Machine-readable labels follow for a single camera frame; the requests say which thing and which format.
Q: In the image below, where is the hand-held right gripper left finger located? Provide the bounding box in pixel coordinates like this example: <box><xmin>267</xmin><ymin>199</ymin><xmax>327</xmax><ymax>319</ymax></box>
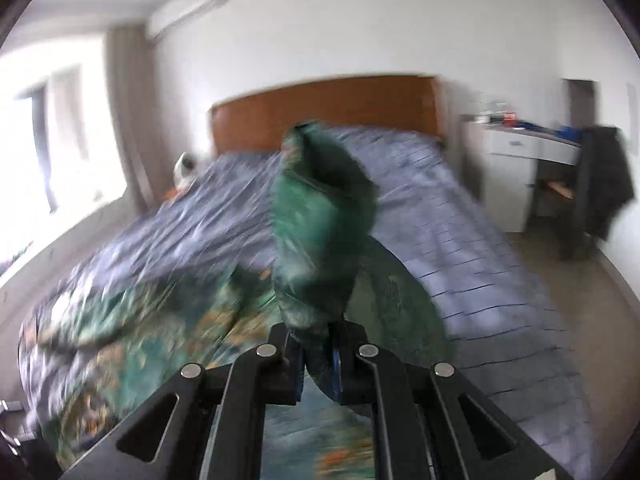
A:
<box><xmin>60</xmin><ymin>324</ymin><xmax>305</xmax><ymax>480</ymax></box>

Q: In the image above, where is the dark chair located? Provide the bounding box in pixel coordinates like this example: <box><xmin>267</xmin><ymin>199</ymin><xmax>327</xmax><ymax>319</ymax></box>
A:
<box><xmin>525</xmin><ymin>127</ymin><xmax>606</xmax><ymax>262</ymax></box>

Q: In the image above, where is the beige curtain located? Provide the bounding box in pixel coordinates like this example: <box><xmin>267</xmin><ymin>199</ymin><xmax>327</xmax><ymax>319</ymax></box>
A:
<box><xmin>104</xmin><ymin>25</ymin><xmax>162</xmax><ymax>211</ymax></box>

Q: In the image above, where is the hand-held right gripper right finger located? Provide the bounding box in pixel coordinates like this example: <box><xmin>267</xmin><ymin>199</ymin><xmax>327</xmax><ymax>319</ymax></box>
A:
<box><xmin>327</xmin><ymin>324</ymin><xmax>576</xmax><ymax>480</ymax></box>

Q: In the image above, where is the dark jacket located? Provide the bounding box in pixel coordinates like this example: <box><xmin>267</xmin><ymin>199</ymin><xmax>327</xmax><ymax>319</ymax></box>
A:
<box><xmin>580</xmin><ymin>126</ymin><xmax>636</xmax><ymax>241</ymax></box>

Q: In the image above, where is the wooden headboard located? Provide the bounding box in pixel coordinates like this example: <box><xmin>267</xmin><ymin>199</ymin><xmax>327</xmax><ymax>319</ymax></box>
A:
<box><xmin>209</xmin><ymin>75</ymin><xmax>446</xmax><ymax>158</ymax></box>

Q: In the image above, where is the white air conditioner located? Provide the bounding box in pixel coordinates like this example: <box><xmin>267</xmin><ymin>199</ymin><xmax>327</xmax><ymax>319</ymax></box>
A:
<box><xmin>145</xmin><ymin>0</ymin><xmax>219</xmax><ymax>41</ymax></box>

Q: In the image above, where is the window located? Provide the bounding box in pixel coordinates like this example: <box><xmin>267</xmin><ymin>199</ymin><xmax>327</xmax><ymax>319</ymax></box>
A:
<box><xmin>0</xmin><ymin>35</ymin><xmax>126</xmax><ymax>271</ymax></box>

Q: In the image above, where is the green printed garment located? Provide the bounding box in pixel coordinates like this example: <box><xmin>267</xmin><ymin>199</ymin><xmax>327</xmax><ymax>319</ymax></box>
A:
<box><xmin>20</xmin><ymin>121</ymin><xmax>451</xmax><ymax>480</ymax></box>

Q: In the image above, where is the white round bedside device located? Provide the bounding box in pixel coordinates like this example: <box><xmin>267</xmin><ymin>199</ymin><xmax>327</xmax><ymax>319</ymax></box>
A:
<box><xmin>173</xmin><ymin>152</ymin><xmax>197</xmax><ymax>194</ymax></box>

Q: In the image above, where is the white desk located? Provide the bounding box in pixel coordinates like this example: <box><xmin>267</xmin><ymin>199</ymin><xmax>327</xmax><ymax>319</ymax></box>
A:
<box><xmin>462</xmin><ymin>115</ymin><xmax>583</xmax><ymax>233</ymax></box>

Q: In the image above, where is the bed with blue plaid sheet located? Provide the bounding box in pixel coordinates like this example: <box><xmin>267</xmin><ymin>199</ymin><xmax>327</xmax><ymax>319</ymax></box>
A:
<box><xmin>17</xmin><ymin>125</ymin><xmax>596</xmax><ymax>480</ymax></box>

